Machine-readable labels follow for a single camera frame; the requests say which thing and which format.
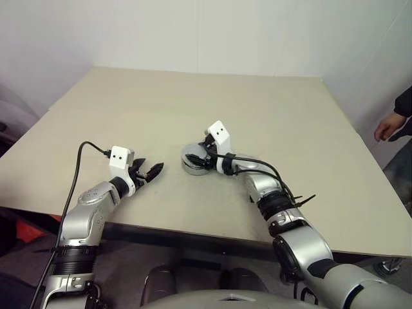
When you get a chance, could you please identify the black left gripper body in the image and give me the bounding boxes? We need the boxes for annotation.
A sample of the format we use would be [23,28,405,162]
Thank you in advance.
[129,167,149,190]

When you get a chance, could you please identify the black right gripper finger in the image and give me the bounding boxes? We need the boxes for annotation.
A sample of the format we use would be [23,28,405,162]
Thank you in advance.
[185,153,207,167]

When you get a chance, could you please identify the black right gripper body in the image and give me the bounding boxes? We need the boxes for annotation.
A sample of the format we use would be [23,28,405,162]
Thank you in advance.
[201,141,221,170]

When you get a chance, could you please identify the silver motor lid circuit board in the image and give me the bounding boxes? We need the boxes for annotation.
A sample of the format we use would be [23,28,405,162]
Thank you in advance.
[181,143,210,170]

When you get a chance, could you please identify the person's bare hand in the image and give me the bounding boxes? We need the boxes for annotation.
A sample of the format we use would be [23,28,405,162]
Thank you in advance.
[375,112,407,142]

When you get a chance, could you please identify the black zip tie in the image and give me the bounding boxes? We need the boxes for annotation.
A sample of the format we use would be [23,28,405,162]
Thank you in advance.
[291,192,317,209]

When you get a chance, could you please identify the dark rounded shape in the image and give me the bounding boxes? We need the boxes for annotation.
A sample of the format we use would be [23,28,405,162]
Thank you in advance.
[220,267,270,292]
[141,265,177,306]

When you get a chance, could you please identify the red object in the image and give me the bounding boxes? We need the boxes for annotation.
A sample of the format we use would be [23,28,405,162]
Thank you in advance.
[14,221,62,242]

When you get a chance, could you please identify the grey robot torso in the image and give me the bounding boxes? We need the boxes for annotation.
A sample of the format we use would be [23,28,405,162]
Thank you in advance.
[138,289,319,309]

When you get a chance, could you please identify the shiny metal chair base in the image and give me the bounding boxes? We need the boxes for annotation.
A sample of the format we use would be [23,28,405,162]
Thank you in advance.
[375,257,403,277]

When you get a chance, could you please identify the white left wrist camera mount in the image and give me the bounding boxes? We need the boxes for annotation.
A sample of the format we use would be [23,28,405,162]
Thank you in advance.
[108,145,136,197]

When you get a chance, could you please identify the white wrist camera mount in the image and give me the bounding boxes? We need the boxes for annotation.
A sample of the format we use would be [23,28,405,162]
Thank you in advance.
[207,120,233,176]
[108,145,136,197]

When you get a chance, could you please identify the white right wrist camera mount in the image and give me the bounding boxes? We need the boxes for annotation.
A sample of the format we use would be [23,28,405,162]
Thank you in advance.
[207,120,233,176]

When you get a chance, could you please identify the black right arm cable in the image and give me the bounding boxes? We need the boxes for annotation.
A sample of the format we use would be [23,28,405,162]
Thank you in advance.
[203,128,302,207]

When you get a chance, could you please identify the dark table frame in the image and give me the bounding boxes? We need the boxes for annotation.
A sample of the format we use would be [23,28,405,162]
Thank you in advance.
[102,221,277,261]

